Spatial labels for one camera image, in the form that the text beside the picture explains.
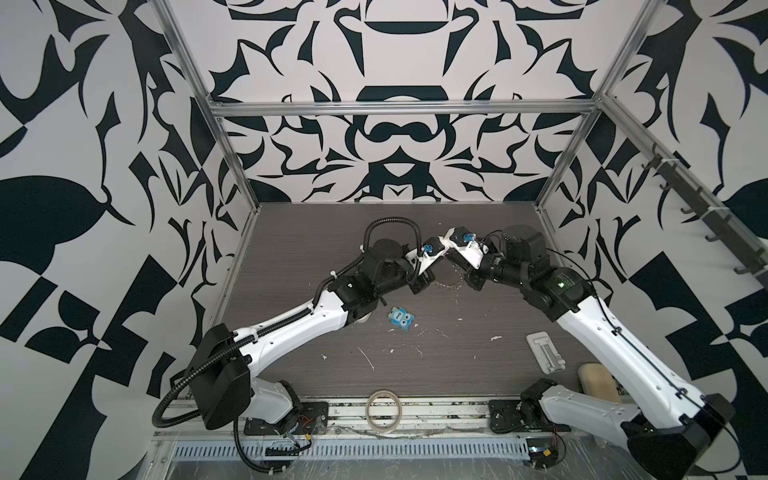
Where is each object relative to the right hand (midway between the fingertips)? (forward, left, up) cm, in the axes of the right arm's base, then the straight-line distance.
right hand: (452, 251), depth 70 cm
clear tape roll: (-28, +21, -28) cm, 44 cm away
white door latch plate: (-14, -28, -29) cm, 42 cm away
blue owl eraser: (-4, +12, -28) cm, 30 cm away
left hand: (+1, +2, 0) cm, 2 cm away
